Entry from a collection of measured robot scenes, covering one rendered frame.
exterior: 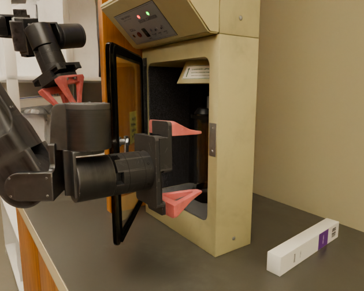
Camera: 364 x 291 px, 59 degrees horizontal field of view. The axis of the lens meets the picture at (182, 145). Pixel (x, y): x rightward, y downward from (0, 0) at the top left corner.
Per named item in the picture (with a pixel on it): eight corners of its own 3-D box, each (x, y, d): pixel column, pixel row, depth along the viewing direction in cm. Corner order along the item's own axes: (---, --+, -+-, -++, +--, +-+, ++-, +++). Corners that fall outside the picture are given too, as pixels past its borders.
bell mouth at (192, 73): (215, 84, 93) (216, 64, 92) (263, 84, 78) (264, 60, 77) (163, 84, 83) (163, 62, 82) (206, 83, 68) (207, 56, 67)
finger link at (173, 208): (212, 164, 49) (160, 172, 44) (212, 209, 50) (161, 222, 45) (187, 158, 55) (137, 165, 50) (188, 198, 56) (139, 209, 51)
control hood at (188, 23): (141, 49, 88) (140, 10, 86) (220, 33, 62) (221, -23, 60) (101, 46, 81) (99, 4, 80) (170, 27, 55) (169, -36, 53)
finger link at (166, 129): (212, 119, 48) (159, 122, 43) (212, 165, 49) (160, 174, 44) (186, 117, 54) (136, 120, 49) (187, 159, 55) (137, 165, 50)
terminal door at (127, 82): (144, 197, 94) (141, 56, 87) (117, 249, 64) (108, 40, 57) (142, 197, 94) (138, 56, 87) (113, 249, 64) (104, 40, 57)
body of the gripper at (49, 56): (58, 86, 78) (45, 57, 77) (83, 69, 72) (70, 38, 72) (34, 89, 72) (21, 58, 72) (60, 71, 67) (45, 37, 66)
